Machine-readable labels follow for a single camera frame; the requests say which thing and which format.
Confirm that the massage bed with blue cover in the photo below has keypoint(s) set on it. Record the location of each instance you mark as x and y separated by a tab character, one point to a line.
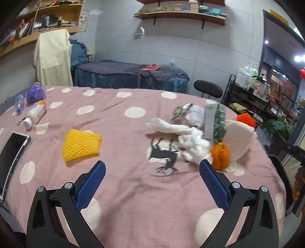
107	74

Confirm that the yellow foam fruit net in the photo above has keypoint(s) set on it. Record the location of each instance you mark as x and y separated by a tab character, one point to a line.
81	145

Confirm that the wall poster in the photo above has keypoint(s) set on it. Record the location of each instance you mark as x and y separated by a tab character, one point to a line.
84	21

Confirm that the red cloth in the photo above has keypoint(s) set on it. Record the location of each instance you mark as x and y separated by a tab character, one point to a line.
150	67

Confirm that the white pump bottle green top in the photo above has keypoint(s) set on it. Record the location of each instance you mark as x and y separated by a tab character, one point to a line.
254	71

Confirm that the black hair clip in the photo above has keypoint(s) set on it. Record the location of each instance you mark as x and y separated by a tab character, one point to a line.
21	121

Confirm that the white floor lamp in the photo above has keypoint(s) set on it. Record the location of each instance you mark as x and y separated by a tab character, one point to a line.
139	33

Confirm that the grey towel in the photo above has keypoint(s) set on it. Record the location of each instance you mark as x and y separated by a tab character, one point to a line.
164	74

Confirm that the green and white tube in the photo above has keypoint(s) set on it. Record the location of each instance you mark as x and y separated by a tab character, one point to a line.
214	121

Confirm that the black smartphone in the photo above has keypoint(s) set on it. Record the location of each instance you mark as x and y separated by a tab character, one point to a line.
12	157

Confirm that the orange foam fruit net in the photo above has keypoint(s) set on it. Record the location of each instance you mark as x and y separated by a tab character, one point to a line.
246	120

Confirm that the red hanging ornament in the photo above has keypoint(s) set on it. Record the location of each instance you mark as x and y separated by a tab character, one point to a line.
302	74

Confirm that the pink polka dot blanket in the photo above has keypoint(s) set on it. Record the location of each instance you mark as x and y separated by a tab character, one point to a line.
131	147

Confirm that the white bottle with orange label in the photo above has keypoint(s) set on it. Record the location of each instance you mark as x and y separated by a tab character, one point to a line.
35	114

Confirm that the orange peel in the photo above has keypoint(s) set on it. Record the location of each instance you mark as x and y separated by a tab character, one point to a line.
220	155

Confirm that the wooden bookcase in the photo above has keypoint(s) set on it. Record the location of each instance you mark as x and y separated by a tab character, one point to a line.
57	12

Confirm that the cream cloth over chair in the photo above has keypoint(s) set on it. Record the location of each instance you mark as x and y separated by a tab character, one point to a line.
53	57

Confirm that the row of books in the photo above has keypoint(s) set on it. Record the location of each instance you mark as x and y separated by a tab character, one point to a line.
194	7

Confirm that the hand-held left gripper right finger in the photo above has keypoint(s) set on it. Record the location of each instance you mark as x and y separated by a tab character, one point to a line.
213	183

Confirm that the clear plastic bottle blue cap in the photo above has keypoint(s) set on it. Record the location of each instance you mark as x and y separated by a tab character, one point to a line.
19	102

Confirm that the printed paper cup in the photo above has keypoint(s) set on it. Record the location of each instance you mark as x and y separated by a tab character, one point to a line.
258	88

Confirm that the green snack packet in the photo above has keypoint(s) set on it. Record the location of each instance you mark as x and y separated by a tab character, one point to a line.
180	111

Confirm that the black metal cart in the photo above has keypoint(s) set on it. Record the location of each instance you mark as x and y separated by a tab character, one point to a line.
247	100

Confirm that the wooden wall shelf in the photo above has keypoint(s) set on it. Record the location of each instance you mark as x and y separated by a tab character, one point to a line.
181	14
166	2

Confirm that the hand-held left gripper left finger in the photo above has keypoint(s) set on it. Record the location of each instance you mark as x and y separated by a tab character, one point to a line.
91	183

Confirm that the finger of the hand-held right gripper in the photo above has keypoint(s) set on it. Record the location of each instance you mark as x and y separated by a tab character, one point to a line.
295	150

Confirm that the black round stool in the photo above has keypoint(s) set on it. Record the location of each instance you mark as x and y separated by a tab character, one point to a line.
207	88

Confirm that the blue cloth pile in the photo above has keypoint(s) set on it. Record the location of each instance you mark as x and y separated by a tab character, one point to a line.
77	53

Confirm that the green leafy plant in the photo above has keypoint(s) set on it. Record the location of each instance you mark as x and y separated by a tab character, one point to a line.
278	125

